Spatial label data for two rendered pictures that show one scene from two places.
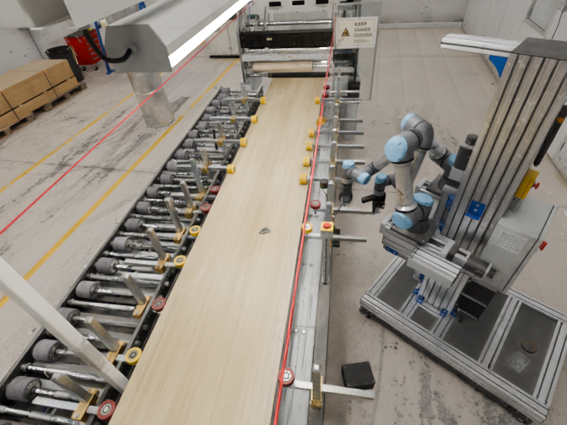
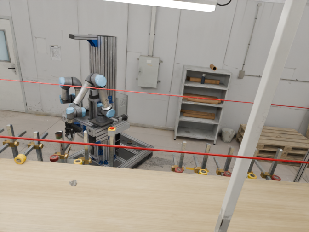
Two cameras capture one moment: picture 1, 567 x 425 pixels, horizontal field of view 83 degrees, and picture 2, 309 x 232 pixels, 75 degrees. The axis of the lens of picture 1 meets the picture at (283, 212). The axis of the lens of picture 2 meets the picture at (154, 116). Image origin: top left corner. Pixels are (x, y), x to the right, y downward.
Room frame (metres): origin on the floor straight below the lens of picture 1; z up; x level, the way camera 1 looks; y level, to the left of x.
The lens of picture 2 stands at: (1.29, 1.56, 2.16)
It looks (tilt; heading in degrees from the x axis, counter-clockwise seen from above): 23 degrees down; 256
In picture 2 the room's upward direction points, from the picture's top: 6 degrees clockwise
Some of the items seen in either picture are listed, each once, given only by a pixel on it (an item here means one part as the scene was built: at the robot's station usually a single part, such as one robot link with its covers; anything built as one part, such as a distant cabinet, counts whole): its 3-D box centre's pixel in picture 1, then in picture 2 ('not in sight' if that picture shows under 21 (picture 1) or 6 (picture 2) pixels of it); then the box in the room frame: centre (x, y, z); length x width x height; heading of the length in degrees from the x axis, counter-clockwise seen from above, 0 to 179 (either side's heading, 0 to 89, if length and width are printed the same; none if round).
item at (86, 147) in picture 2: (327, 228); (86, 151); (1.50, -0.29, 0.93); 0.04 x 0.04 x 0.48; 78
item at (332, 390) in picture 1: (327, 389); (175, 165); (0.56, -0.13, 0.80); 0.44 x 0.03 x 0.04; 78
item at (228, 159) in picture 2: not in sight; (226, 165); (0.04, 0.03, 0.89); 0.04 x 0.04 x 0.48; 78
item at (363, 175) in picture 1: (362, 174); (78, 111); (1.59, -0.51, 1.29); 0.11 x 0.11 x 0.08; 35
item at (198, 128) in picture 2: not in sight; (199, 105); (-0.61, -2.09, 0.78); 0.90 x 0.45 x 1.55; 164
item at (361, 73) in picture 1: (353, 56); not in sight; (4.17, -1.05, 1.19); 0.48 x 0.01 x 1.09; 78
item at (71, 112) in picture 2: (348, 169); (70, 113); (1.66, -0.44, 1.30); 0.09 x 0.08 x 0.11; 35
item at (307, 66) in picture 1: (298, 66); not in sight; (4.41, -0.37, 1.05); 1.43 x 0.12 x 0.12; 78
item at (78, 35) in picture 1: (88, 50); not in sight; (8.97, 4.50, 0.41); 0.76 x 0.48 x 0.81; 171
